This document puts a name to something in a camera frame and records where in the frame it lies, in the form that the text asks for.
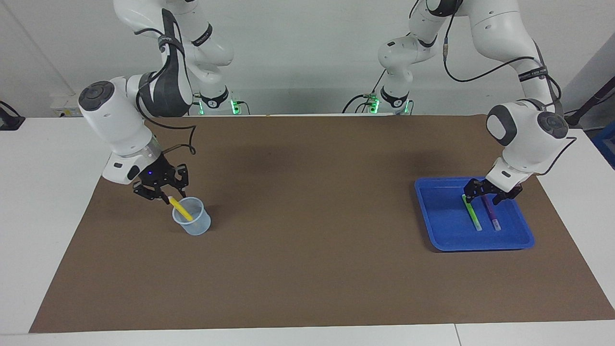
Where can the translucent plastic cup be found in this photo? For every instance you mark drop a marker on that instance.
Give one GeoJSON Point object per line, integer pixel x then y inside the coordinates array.
{"type": "Point", "coordinates": [194, 227]}

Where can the yellow pen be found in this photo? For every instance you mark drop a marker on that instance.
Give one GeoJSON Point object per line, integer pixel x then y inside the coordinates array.
{"type": "Point", "coordinates": [182, 210]}

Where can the purple pen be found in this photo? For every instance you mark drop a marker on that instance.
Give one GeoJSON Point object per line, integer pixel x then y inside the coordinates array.
{"type": "Point", "coordinates": [493, 217]}

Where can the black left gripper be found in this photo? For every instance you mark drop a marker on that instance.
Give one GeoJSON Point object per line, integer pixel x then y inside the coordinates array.
{"type": "Point", "coordinates": [480, 186]}

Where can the brown table mat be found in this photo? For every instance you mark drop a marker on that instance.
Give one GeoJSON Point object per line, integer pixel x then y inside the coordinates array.
{"type": "Point", "coordinates": [307, 240]}

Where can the black angled stand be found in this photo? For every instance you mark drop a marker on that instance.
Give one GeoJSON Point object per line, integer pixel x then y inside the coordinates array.
{"type": "Point", "coordinates": [586, 103]}

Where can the green pen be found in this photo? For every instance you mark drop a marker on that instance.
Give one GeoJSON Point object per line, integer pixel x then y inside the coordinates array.
{"type": "Point", "coordinates": [474, 217]}

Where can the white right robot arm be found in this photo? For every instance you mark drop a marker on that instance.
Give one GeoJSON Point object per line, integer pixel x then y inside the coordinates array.
{"type": "Point", "coordinates": [115, 120]}

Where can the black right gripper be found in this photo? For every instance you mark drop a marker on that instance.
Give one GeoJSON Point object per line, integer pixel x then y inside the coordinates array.
{"type": "Point", "coordinates": [156, 178]}

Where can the black clamp mount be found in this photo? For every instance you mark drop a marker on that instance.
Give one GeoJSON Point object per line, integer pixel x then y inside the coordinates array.
{"type": "Point", "coordinates": [9, 122]}

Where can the blue plastic tray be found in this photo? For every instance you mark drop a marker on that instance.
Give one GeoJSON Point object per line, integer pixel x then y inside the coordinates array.
{"type": "Point", "coordinates": [432, 216]}

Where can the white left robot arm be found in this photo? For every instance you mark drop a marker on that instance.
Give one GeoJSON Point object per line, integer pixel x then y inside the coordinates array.
{"type": "Point", "coordinates": [528, 129]}

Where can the white power box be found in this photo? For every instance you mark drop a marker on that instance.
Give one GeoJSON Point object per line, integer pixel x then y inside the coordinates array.
{"type": "Point", "coordinates": [65, 108]}

